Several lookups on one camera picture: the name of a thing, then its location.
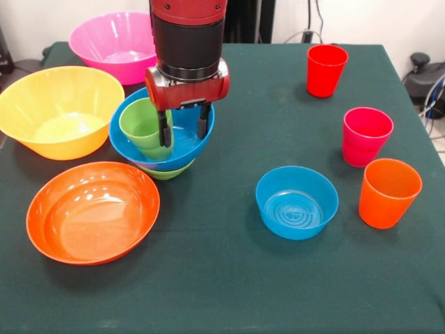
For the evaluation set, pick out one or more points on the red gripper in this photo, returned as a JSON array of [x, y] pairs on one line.
[[191, 94]]

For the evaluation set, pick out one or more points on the large smooth blue bowl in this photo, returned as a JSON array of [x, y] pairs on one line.
[[187, 142]]

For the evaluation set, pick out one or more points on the green plastic cup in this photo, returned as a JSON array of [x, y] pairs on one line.
[[139, 121]]

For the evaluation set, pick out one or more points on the small green plastic bowl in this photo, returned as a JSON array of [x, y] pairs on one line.
[[167, 174]]

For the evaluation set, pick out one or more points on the orange-red plastic bowl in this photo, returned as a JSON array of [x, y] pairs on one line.
[[94, 219]]

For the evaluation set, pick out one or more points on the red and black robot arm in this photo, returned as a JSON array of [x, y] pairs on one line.
[[189, 38]]

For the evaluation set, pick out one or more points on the large pink plastic bowl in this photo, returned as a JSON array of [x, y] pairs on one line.
[[111, 45]]

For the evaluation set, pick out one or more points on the large yellow-orange plastic bowl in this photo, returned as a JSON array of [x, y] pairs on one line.
[[52, 104]]

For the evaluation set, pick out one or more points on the small ringed blue bowl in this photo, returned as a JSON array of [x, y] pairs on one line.
[[295, 212]]

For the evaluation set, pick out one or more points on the red plastic cup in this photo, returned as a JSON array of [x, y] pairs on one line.
[[325, 76]]

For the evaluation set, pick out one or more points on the dark green tablecloth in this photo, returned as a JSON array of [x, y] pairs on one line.
[[208, 278]]

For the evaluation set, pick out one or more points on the magenta plastic cup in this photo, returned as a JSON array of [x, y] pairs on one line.
[[361, 149]]

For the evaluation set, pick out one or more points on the orange plastic cup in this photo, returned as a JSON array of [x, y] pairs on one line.
[[382, 208]]

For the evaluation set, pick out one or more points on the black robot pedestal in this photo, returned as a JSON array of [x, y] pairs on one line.
[[243, 21]]

